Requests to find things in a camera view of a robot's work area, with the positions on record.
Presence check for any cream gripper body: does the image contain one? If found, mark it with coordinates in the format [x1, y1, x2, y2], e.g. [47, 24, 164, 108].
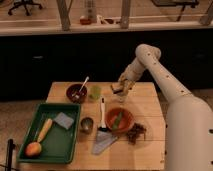
[118, 73, 135, 95]

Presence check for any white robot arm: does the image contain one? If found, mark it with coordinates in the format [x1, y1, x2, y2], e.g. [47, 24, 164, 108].
[119, 44, 213, 171]

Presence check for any white paper cup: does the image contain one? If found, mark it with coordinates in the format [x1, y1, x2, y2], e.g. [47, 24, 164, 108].
[116, 93, 127, 103]

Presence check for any green plastic cup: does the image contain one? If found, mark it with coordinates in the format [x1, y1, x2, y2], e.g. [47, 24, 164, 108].
[89, 85, 101, 101]

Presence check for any small metal cup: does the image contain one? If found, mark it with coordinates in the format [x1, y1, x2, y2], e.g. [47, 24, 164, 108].
[80, 117, 94, 134]

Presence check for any orange bowl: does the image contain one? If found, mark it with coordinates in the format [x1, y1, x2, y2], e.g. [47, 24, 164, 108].
[105, 107, 134, 133]

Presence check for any white plastic spoon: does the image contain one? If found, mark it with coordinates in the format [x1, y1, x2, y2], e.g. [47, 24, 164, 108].
[73, 76, 89, 98]

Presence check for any green pea pod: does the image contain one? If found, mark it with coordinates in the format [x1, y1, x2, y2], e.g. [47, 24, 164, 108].
[112, 112, 123, 130]

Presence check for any wooden table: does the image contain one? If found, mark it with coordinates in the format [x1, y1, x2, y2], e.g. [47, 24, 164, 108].
[17, 82, 166, 171]

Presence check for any brown dried grape bunch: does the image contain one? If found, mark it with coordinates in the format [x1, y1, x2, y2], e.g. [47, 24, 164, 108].
[126, 123, 146, 145]

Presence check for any dark red bowl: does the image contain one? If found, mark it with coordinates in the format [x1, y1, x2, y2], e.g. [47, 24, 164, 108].
[66, 84, 87, 104]

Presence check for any red bowl on shelf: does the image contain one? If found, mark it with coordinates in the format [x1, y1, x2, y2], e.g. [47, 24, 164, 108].
[79, 18, 92, 25]

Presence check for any grey sponge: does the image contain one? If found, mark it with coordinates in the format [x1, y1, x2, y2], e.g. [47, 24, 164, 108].
[54, 112, 74, 130]

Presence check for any green plastic tray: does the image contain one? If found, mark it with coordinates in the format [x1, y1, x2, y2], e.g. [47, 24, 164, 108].
[17, 103, 81, 164]

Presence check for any orange fruit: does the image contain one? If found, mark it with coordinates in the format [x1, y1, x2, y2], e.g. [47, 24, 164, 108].
[25, 142, 42, 157]

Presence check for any black office chair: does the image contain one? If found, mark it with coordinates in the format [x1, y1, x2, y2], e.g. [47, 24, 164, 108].
[8, 0, 43, 16]

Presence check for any black pole left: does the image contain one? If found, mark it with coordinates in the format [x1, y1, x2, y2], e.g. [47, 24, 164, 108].
[5, 139, 15, 171]

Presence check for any white handled black brush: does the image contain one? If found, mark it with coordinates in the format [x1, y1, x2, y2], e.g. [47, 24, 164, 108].
[98, 97, 107, 131]

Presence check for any yellow handled brush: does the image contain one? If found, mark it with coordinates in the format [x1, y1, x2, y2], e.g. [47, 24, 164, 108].
[37, 118, 53, 143]

